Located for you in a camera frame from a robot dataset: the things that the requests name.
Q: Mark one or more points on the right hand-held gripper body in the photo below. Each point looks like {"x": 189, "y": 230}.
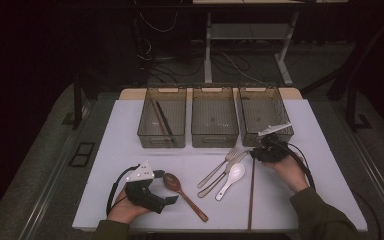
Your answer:
{"x": 275, "y": 150}

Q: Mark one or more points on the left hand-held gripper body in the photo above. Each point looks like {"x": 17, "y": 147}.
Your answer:
{"x": 143, "y": 197}

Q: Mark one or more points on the brown wooden spoon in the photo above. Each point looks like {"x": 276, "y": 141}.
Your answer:
{"x": 172, "y": 181}

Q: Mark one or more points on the white plastic spoon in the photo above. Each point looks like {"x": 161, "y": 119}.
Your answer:
{"x": 236, "y": 172}

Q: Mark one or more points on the black chopstick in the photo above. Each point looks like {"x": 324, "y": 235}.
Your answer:
{"x": 170, "y": 131}
{"x": 162, "y": 116}

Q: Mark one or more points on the transparent brown plastic bin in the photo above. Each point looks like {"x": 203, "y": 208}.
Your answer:
{"x": 176, "y": 116}
{"x": 263, "y": 110}
{"x": 214, "y": 120}

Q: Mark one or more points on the person's left hand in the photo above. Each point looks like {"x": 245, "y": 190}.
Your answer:
{"x": 125, "y": 210}

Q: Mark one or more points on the person's right hand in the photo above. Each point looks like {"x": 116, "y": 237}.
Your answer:
{"x": 290, "y": 175}

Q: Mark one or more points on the metal table knife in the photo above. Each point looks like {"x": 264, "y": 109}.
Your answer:
{"x": 236, "y": 159}

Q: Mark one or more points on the metal fork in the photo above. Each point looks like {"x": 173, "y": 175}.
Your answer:
{"x": 231, "y": 154}

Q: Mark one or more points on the white table mat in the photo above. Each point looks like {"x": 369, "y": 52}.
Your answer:
{"x": 126, "y": 150}

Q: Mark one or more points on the white metal desk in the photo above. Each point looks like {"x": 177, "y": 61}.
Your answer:
{"x": 246, "y": 31}

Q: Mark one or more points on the slanted black stand bar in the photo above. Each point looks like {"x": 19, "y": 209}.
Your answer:
{"x": 363, "y": 56}

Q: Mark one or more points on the black metal stand post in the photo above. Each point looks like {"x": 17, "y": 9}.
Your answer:
{"x": 77, "y": 100}
{"x": 351, "y": 106}

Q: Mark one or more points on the silver floor rail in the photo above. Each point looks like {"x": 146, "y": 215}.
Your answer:
{"x": 380, "y": 186}
{"x": 46, "y": 186}

